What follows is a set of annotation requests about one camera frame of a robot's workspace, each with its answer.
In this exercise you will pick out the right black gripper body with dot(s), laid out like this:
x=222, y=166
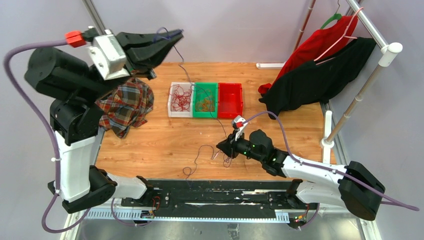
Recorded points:
x=241, y=146

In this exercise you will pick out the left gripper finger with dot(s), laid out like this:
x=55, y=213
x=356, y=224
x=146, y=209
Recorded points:
x=137, y=40
x=163, y=50

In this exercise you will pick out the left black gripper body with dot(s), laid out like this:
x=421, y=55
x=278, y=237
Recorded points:
x=133, y=68

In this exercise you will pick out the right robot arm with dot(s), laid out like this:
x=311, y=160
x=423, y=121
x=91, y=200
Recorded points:
x=350, y=186

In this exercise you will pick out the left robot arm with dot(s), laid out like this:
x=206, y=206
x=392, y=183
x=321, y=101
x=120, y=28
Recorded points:
x=75, y=88

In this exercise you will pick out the green plastic bin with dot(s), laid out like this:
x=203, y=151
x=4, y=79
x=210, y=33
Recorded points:
x=205, y=100

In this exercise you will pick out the red plastic bin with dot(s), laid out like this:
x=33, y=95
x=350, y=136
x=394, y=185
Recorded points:
x=230, y=100

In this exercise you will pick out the plaid flannel shirt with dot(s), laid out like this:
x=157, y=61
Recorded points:
x=126, y=107

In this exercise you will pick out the white plastic bin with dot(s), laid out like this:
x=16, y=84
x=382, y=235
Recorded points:
x=180, y=100

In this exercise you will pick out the black shirt on hanger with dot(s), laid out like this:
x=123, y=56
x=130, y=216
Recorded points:
x=319, y=81

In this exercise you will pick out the white plastic strip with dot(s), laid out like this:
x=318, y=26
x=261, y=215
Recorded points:
x=272, y=66

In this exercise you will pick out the red shirt on hanger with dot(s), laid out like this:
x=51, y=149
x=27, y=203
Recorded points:
x=314, y=46

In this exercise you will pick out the pink hanger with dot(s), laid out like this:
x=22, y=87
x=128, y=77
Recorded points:
x=342, y=36

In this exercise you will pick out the green hanger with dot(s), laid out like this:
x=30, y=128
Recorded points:
x=335, y=17

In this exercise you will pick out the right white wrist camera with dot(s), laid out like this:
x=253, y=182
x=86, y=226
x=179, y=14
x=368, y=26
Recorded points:
x=238, y=123

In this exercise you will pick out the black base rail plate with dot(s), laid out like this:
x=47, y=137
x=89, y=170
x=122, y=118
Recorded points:
x=218, y=199

